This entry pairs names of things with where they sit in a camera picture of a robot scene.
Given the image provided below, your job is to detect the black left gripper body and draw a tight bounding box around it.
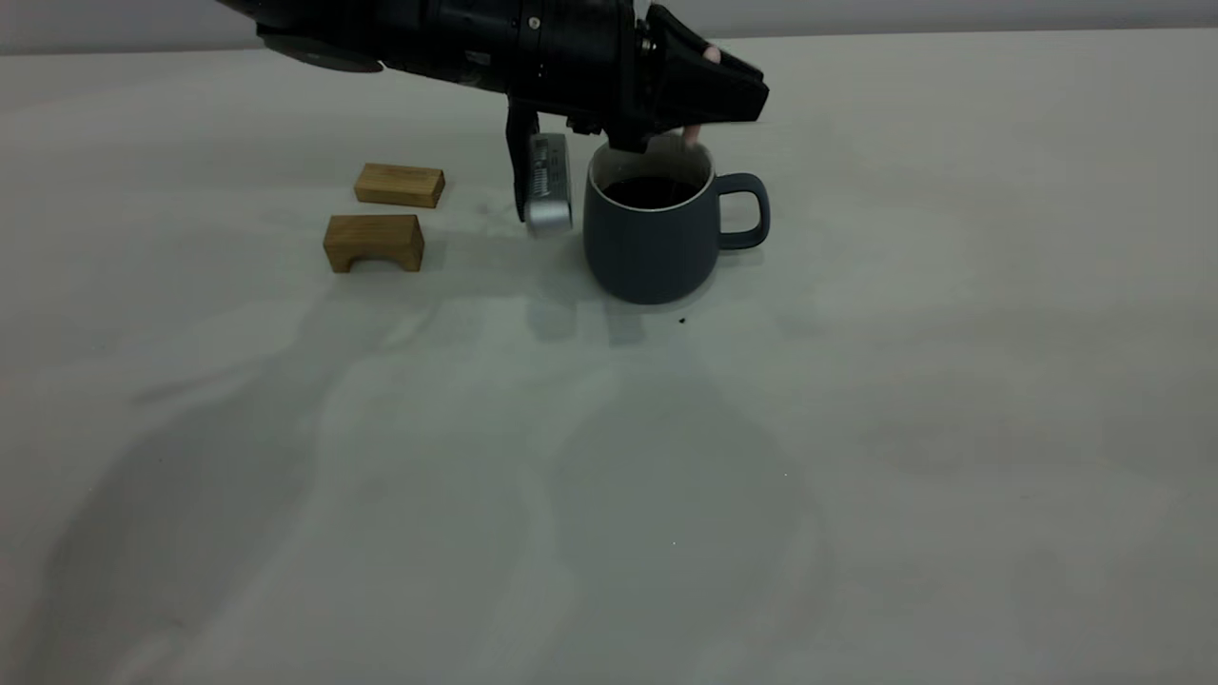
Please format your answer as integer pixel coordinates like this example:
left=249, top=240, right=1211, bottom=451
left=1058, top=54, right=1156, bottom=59
left=512, top=0, right=659, bottom=154

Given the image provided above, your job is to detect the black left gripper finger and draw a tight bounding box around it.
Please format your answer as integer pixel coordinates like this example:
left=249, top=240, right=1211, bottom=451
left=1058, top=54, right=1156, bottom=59
left=650, top=36, right=770, bottom=131
left=650, top=4, right=770, bottom=96

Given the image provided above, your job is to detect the pink handled metal spoon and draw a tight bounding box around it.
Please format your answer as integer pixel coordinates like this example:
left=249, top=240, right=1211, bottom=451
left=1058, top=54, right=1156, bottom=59
left=683, top=45, right=722, bottom=151

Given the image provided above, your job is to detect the dark coffee liquid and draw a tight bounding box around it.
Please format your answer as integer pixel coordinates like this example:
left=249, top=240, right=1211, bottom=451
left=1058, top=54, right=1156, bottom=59
left=601, top=175, right=701, bottom=211

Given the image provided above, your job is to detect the dark grey ceramic mug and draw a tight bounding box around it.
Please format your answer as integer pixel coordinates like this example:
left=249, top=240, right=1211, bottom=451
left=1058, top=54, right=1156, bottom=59
left=582, top=141, right=771, bottom=306

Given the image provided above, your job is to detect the flat rectangular wooden block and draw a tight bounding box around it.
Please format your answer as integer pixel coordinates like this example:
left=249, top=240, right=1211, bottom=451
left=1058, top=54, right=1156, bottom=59
left=354, top=163, right=446, bottom=210

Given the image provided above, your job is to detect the arched wooden block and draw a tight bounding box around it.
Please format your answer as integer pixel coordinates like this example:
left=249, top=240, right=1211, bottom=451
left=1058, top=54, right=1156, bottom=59
left=323, top=214, right=425, bottom=275

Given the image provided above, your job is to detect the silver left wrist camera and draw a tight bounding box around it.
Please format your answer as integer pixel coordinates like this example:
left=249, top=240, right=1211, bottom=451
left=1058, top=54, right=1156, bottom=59
left=506, top=99, right=575, bottom=238

